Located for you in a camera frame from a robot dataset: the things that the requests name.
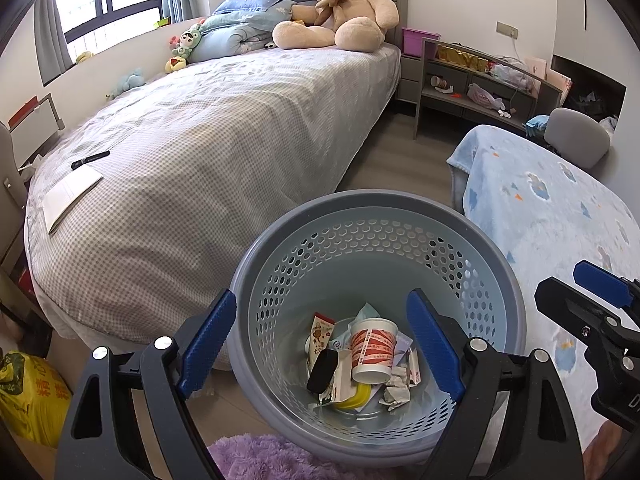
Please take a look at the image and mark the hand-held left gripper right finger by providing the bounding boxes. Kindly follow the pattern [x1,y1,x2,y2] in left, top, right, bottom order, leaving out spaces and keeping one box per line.
[406,289,586,480]

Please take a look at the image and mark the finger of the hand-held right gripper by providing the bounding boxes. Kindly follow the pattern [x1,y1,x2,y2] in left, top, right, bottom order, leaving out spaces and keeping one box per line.
[534,277,621,356]
[574,260,640,311]

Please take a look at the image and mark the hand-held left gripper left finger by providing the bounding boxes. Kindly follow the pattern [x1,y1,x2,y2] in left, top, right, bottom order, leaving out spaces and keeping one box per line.
[55,289,238,480]

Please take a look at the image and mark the pale purple long box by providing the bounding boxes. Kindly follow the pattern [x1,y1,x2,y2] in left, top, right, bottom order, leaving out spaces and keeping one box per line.
[394,332,422,388]

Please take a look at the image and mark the lined paper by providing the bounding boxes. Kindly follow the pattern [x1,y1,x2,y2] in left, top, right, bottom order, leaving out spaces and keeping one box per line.
[378,365,414,411]

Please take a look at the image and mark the red white paper cup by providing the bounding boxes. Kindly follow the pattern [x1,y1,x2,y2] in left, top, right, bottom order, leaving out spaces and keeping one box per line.
[348,317,398,383]

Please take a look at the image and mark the white teal plastic pouch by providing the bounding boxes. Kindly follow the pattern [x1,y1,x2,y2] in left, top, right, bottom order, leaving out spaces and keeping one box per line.
[332,302,381,351]

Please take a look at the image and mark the yellow rimmed clear lid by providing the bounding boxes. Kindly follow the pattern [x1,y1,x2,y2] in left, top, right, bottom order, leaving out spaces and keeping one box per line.
[332,382,373,411]

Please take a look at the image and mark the red cream snack wrapper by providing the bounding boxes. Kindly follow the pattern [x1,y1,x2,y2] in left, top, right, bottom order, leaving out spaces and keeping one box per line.
[306,311,337,366]

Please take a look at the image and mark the white green carton box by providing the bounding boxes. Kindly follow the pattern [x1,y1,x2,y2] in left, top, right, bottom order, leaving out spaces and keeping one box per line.
[306,349,353,403]

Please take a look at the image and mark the grey perforated plastic basket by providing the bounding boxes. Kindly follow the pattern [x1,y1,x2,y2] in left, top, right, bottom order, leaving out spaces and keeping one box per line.
[227,189,527,463]

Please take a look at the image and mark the person's right forearm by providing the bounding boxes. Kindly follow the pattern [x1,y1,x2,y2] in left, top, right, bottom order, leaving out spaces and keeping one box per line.
[582,417,640,480]

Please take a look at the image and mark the light blue printed blanket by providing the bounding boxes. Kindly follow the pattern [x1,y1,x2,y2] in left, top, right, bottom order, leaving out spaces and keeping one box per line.
[446,125,640,461]

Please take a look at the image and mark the purple fluffy rug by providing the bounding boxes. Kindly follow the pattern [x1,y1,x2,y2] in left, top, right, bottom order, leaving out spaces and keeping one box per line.
[207,434,441,480]

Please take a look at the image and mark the grey round back chair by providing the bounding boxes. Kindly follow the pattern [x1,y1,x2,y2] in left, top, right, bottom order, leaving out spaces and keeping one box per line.
[544,107,612,170]

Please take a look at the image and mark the bed with grey checked sheet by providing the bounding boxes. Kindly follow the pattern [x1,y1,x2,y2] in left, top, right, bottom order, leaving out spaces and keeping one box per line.
[22,42,403,343]

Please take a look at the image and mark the yellow bag with red print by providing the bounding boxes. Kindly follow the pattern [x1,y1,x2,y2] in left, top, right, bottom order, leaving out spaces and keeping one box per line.
[0,350,73,448]

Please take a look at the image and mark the white paper sheet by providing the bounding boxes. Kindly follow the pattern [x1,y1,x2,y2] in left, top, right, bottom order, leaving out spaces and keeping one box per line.
[42,165,104,236]

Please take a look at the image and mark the pink gift boxes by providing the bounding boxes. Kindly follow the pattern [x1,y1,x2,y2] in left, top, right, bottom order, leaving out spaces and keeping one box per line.
[525,56,573,103]

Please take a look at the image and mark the pink white plastic bag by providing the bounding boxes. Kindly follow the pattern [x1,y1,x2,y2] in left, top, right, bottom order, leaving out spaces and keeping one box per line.
[467,83,506,111]

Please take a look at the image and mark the black pen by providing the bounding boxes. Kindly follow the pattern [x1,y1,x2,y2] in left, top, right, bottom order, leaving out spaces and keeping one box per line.
[71,150,111,171]

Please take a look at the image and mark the clear plastic bag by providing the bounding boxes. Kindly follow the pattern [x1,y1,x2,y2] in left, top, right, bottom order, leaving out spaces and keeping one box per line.
[492,57,531,86]

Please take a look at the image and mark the grey shelf desk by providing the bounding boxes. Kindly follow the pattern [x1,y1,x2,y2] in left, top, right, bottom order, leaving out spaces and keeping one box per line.
[414,37,563,141]

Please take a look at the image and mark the grey furniture panel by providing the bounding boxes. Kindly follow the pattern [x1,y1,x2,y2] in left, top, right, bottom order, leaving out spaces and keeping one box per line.
[0,122,28,261]

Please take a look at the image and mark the gold foil packets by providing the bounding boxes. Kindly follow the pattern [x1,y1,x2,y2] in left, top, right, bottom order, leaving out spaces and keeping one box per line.
[437,44,488,72]

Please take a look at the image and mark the grey bedside drawer cabinet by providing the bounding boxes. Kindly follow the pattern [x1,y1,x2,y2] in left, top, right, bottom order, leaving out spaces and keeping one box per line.
[395,52,423,106]

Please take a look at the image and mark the small blue plush toy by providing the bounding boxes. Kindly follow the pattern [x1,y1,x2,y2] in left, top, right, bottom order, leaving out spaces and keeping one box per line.
[107,69,147,100]

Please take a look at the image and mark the pink plastic box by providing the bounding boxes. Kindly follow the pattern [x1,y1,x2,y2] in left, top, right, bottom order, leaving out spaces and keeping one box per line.
[401,27,442,58]

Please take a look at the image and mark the green plush doll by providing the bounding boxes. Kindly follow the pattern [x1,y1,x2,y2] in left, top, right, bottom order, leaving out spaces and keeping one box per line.
[170,22,207,59]

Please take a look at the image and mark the folded light blue quilt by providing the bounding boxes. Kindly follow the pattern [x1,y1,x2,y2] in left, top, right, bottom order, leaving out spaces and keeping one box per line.
[189,10,281,63]

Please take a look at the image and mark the grey blue window curtain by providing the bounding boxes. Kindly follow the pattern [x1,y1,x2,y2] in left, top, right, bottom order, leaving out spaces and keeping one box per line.
[34,0,73,87]

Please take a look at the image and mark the blue printed pillow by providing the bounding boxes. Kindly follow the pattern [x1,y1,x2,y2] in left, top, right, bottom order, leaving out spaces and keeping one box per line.
[211,0,295,17]

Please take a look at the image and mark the large beige teddy bear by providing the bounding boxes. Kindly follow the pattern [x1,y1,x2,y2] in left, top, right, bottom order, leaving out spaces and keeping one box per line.
[272,0,400,53]

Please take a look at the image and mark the white panel with grey frame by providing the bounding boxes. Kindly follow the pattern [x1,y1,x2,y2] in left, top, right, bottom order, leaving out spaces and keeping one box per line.
[7,92,66,161]

